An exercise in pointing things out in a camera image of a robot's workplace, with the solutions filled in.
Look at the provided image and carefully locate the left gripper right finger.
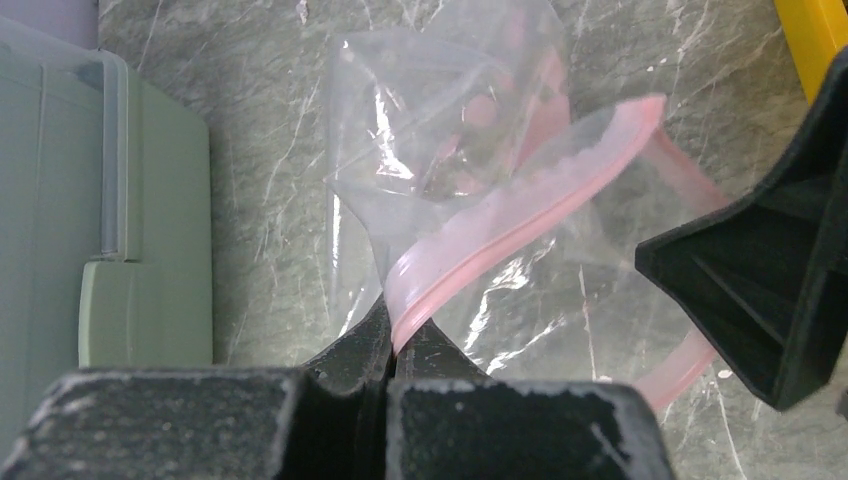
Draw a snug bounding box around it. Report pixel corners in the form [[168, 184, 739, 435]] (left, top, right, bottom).
[[386, 321, 676, 479]]

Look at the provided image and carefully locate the yellow plastic tray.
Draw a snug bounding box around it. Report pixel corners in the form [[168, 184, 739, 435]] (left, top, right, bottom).
[[773, 0, 847, 103]]

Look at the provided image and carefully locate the clear plastic storage box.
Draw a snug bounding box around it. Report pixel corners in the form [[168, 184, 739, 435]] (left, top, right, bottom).
[[1, 19, 213, 452]]

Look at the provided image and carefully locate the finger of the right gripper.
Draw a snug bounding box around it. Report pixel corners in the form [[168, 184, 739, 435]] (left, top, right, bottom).
[[635, 52, 847, 411]]

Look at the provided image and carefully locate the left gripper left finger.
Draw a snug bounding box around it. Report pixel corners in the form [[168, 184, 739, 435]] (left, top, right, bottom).
[[1, 301, 392, 479]]

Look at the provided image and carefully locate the clear zip top bag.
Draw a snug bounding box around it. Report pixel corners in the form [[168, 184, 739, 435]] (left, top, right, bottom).
[[325, 1, 724, 408]]

